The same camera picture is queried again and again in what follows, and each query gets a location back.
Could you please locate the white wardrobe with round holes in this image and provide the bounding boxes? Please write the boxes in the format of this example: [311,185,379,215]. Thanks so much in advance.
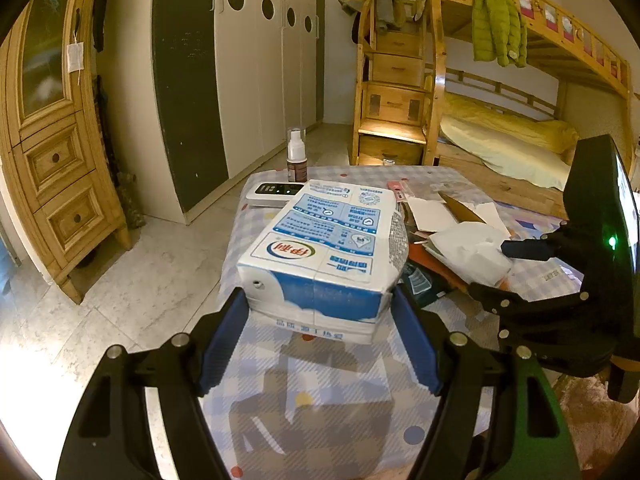
[151,0,326,226]

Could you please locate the brown cardboard piece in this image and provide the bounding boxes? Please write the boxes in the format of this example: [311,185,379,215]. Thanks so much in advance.
[439,191,488,223]

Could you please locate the yellow blanket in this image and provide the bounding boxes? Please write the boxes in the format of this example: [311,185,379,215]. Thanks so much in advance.
[442,92,581,153]

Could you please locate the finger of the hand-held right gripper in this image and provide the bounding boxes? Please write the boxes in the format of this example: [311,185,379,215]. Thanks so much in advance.
[467,282,616,376]
[501,222,586,281]

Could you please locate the white handheld device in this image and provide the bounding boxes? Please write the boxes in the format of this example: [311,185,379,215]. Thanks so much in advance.
[246,181,306,208]

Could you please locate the blue and white milk carton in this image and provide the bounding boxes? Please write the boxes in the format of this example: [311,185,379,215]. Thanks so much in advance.
[235,178,408,346]

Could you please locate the wooden stair drawers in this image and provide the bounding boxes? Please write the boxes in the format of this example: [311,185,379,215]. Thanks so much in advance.
[350,0,441,168]

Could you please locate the orange flat packet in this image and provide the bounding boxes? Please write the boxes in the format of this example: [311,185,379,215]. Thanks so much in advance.
[407,242,471,291]

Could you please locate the white paper sheet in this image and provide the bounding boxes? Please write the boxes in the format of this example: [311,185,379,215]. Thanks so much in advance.
[467,202,511,238]

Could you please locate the wooden cabinet with drawers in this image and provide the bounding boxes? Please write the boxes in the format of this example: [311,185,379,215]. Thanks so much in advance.
[0,0,133,306]

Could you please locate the wooden bunk bed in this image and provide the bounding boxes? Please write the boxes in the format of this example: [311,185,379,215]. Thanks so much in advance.
[427,0,636,221]

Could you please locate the camouflage cloth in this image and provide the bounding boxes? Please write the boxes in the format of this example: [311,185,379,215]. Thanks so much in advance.
[115,170,147,231]

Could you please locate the white tissue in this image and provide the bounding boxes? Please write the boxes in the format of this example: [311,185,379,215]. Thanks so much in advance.
[429,221,513,288]

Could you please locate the white face mask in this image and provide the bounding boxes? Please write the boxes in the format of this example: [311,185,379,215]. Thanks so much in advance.
[65,42,87,75]

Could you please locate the checkered dotted tablecloth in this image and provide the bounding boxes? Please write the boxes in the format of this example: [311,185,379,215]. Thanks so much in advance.
[200,165,640,480]

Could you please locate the white spray bottle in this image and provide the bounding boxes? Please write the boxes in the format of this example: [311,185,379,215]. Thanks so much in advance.
[286,128,307,183]

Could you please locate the cream bed sheet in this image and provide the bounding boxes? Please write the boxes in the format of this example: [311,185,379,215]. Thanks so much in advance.
[439,115,573,191]

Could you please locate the grey hanging garment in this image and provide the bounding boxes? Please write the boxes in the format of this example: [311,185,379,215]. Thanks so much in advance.
[372,0,399,33]

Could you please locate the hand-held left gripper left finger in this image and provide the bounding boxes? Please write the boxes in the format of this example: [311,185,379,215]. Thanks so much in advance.
[59,287,251,480]

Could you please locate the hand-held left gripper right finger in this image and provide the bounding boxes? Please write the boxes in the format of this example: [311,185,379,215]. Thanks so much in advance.
[392,282,583,480]

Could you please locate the white paper card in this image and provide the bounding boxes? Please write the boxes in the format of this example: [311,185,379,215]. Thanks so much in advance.
[406,196,458,233]

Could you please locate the green puffer jacket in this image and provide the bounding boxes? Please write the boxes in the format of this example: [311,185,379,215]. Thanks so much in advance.
[471,0,528,68]

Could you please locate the dark hanging clothes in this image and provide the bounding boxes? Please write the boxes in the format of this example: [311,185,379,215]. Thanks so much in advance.
[92,0,111,53]

